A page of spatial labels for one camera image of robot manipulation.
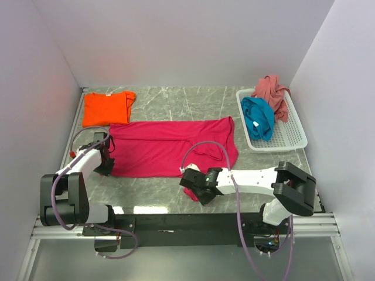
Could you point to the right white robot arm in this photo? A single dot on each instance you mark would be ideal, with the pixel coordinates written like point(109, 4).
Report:
point(292, 189)

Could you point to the magenta t shirt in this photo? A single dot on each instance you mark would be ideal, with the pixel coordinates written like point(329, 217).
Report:
point(159, 148)

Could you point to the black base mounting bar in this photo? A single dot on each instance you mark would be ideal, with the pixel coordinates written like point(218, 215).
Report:
point(147, 230)

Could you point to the salmon pink t shirt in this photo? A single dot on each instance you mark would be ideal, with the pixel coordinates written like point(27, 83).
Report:
point(273, 93)

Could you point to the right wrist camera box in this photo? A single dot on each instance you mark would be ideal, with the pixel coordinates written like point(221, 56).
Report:
point(190, 166)

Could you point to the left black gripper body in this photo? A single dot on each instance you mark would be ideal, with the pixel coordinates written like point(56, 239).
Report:
point(106, 167)

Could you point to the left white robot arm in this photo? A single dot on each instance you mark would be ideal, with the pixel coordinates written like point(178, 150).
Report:
point(63, 195)

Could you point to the teal blue t shirt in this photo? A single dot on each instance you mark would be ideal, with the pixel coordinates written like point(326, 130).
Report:
point(258, 117)

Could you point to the aluminium frame rail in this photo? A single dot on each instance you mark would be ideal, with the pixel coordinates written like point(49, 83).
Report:
point(319, 225)

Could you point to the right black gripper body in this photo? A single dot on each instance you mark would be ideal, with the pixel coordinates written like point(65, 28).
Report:
point(204, 198)

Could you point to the white plastic basket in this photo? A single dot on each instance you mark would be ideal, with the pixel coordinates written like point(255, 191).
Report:
point(287, 136)

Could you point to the folded orange t shirt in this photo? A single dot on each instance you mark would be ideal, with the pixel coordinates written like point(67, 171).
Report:
point(107, 109)

